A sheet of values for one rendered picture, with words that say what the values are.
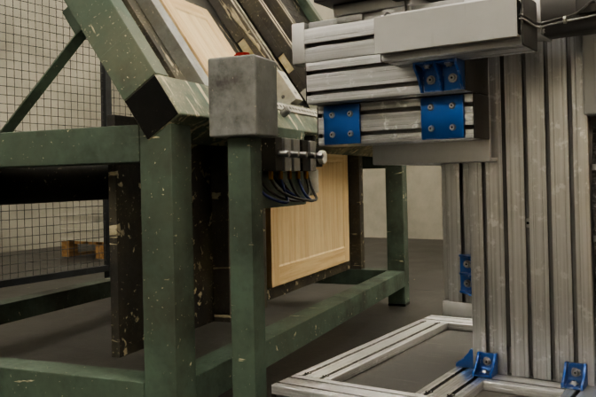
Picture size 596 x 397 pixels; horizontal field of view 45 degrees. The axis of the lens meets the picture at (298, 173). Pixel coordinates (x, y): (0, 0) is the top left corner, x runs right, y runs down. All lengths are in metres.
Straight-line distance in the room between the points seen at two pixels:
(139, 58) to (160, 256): 0.47
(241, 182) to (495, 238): 0.57
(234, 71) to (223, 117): 0.11
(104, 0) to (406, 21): 0.81
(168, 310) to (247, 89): 0.54
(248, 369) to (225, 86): 0.64
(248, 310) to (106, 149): 0.52
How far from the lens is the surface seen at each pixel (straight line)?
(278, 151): 1.89
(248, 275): 1.63
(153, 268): 1.72
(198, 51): 2.13
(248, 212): 1.61
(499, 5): 1.28
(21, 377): 2.03
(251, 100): 1.58
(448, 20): 1.30
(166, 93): 1.69
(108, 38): 1.81
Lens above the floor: 0.65
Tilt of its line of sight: level
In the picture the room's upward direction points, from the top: 1 degrees counter-clockwise
